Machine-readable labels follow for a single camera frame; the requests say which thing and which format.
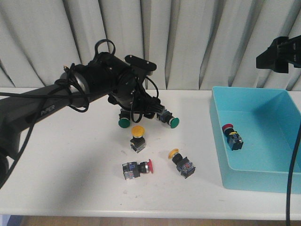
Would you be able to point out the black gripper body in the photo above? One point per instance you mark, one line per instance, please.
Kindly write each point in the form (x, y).
(128, 92)
(282, 52)

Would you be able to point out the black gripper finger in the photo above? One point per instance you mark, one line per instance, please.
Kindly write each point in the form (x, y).
(148, 104)

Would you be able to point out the yellow push button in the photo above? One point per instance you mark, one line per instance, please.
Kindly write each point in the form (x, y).
(137, 142)
(185, 167)

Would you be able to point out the red push button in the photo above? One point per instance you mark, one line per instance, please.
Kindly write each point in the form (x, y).
(133, 170)
(234, 140)

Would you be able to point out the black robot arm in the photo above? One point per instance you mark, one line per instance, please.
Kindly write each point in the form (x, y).
(106, 75)

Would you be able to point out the light blue plastic box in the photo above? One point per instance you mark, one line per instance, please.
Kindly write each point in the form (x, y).
(268, 121)

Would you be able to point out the right green push button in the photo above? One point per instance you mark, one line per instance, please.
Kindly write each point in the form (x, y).
(168, 118)

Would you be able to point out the green push button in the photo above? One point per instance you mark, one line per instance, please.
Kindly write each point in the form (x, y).
(168, 118)
(124, 118)

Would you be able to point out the left green push button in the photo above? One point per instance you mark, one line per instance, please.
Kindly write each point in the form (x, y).
(124, 118)

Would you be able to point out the lying red push button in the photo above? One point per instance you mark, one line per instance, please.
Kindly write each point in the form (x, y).
(133, 170)

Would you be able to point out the lying yellow push button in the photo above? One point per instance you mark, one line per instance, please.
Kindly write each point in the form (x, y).
(185, 167)

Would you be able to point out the white pleated curtain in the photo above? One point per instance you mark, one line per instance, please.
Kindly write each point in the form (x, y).
(196, 44)

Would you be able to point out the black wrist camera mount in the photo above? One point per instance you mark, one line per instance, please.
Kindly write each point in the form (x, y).
(145, 65)

